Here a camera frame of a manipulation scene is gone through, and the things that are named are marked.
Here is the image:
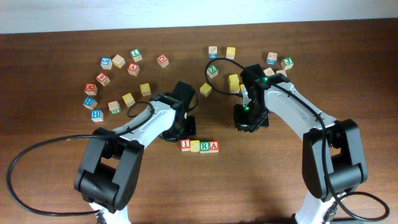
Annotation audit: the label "red letter I block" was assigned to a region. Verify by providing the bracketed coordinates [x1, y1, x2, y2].
[180, 139, 191, 152]

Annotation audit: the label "yellow letter C block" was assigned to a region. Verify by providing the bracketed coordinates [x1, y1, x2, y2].
[190, 140, 200, 152]

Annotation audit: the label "green letter R block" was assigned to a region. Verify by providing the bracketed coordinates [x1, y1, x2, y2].
[200, 141, 210, 154]

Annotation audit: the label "red letter a block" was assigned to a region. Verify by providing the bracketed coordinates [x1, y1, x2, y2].
[127, 63, 140, 76]
[209, 141, 220, 153]

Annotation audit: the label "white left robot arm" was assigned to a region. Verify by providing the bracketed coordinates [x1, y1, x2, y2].
[74, 81, 196, 223]

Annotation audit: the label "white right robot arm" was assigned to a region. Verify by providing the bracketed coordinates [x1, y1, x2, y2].
[234, 64, 368, 223]

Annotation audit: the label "yellow block beside centre pair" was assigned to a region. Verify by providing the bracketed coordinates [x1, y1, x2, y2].
[239, 84, 245, 93]

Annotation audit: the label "yellow block lower centre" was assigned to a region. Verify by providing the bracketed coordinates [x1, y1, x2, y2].
[229, 82, 240, 94]

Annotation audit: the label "yellow block upper centre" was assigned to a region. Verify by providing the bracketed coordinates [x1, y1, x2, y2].
[228, 74, 239, 84]

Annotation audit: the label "yellow block mid centre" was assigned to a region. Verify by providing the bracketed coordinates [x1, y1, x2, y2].
[200, 83, 212, 97]

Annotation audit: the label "wooden block blue edge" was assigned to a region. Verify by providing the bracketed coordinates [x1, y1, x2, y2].
[264, 68, 275, 76]

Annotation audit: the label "wooden block green side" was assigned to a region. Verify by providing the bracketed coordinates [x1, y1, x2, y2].
[276, 70, 287, 76]

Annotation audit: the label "yellow framed wooden block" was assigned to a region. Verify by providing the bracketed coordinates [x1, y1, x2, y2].
[140, 83, 152, 96]

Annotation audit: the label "green letter Z block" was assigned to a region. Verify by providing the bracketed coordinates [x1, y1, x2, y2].
[206, 65, 218, 78]

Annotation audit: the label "yellow letter G block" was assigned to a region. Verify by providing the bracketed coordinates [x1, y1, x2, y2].
[122, 93, 135, 107]

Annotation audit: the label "wooden H block blue side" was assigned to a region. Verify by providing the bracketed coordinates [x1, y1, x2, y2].
[266, 52, 277, 66]

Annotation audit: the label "green letter J block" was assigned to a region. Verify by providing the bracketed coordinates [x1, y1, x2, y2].
[280, 57, 294, 70]

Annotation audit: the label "red letter Q block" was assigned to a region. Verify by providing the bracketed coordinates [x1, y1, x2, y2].
[157, 54, 169, 68]

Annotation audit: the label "yellow block top row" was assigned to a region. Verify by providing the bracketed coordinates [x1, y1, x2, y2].
[226, 47, 236, 60]

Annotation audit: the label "plain wooden K block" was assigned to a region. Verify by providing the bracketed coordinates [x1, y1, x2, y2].
[108, 101, 121, 114]

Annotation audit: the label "green letter L block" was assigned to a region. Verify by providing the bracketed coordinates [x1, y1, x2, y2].
[130, 49, 142, 62]

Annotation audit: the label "blue letter H block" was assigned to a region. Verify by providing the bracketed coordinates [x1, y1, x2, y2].
[90, 110, 104, 122]

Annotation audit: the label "plain wooden block top left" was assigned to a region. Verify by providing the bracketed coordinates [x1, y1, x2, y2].
[112, 55, 126, 68]

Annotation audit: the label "red number 6 block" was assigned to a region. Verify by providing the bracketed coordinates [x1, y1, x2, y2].
[96, 72, 110, 86]

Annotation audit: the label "blue letter G block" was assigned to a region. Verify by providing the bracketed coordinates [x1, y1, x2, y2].
[100, 57, 113, 70]

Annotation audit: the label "red letter M block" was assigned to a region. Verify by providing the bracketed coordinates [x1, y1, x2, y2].
[85, 83, 98, 96]

